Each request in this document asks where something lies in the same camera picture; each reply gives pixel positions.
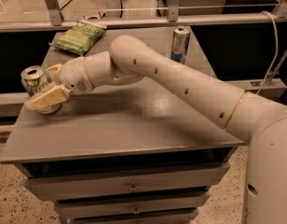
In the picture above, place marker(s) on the grey drawer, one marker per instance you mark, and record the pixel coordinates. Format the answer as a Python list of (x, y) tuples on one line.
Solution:
[(124, 182), (132, 205), (182, 216)]

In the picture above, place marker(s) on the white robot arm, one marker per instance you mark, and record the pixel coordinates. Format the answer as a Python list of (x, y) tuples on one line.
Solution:
[(259, 122)]

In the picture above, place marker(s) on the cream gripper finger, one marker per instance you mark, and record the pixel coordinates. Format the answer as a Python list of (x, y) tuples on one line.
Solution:
[(55, 95), (54, 72)]

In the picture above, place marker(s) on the grey metal railing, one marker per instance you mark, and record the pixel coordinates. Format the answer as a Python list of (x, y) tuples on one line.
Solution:
[(49, 15)]

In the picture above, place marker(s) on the bottom grey drawer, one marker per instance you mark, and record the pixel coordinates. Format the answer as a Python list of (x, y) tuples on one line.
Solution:
[(182, 216)]

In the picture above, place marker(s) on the middle grey drawer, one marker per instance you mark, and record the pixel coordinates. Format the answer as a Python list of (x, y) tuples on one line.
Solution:
[(132, 205)]

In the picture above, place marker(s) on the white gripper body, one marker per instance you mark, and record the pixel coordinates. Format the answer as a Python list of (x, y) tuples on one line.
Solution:
[(74, 75)]

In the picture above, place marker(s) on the silver blue Red Bull can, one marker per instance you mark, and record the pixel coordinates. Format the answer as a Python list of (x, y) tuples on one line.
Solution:
[(179, 44)]

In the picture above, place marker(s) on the white green 7up can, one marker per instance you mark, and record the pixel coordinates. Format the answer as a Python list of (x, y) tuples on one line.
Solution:
[(34, 79)]

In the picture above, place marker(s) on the green chip bag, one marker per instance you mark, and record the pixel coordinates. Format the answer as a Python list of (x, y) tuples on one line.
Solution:
[(80, 38)]

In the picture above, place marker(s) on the top grey drawer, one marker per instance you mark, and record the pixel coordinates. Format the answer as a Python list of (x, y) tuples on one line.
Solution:
[(124, 182)]

